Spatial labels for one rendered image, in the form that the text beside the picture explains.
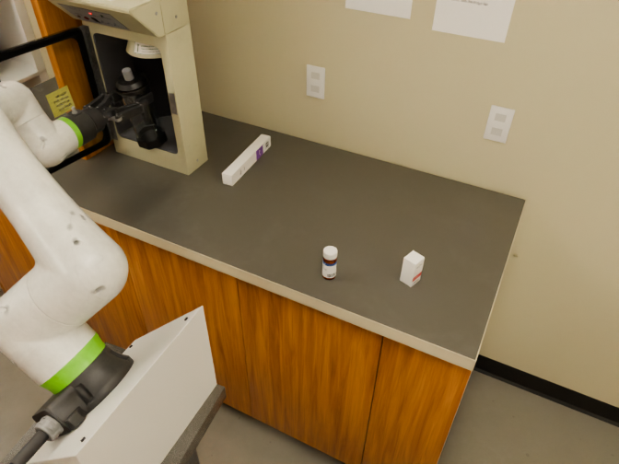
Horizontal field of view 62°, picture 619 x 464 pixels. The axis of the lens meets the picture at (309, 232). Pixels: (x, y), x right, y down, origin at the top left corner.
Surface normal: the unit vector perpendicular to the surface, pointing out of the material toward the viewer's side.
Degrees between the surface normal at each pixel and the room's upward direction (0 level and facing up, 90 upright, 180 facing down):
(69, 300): 81
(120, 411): 90
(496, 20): 90
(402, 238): 2
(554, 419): 0
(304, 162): 0
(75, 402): 35
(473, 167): 90
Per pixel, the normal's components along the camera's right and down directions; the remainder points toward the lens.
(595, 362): -0.45, 0.58
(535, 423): 0.01, -0.76
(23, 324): -0.07, 0.32
